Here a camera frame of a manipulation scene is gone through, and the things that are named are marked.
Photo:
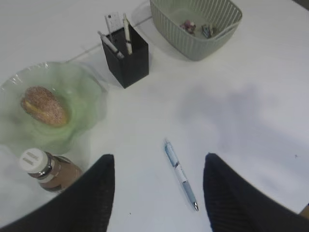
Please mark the brown coffee bottle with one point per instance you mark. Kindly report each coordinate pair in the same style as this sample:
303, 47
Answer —
53, 173

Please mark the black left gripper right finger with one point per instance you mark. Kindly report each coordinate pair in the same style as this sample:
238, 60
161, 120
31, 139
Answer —
234, 205

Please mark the black pen holder box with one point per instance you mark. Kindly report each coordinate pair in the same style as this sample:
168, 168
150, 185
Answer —
131, 68

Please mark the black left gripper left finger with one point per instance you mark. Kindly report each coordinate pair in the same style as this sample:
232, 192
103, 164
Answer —
85, 206

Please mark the beige ballpoint pen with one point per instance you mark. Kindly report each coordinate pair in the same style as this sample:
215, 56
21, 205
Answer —
127, 34

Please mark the grey white ballpoint pen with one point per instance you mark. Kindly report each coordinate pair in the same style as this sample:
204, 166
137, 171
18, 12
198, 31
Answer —
110, 45

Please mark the blue white ballpoint pen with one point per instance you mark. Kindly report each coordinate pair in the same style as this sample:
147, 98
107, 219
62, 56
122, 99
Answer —
168, 148

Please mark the green wavy glass plate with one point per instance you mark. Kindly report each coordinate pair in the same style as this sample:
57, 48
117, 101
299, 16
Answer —
79, 88

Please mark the brown bread roll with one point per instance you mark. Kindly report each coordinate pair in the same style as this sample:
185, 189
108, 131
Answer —
43, 106

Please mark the green plastic woven basket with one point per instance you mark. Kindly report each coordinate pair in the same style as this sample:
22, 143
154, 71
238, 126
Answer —
168, 15

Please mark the clear plastic ruler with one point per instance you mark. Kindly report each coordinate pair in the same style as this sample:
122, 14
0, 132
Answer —
113, 22

